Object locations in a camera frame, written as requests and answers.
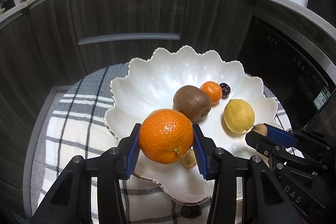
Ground small orange mandarin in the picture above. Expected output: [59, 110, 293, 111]
[200, 81, 223, 105]

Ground white scalloped ceramic bowl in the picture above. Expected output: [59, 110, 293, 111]
[104, 46, 278, 205]

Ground large orange mandarin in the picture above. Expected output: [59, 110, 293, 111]
[139, 109, 194, 164]

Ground black dishwasher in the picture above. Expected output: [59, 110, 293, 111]
[238, 16, 335, 130]

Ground white plaid cloth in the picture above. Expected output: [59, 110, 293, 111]
[30, 62, 293, 224]

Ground yellow lemon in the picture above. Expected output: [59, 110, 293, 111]
[223, 99, 255, 134]

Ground dark wood kitchen cabinets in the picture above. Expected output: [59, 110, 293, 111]
[0, 0, 336, 162]

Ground brown kiwi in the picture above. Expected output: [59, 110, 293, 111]
[173, 85, 212, 122]

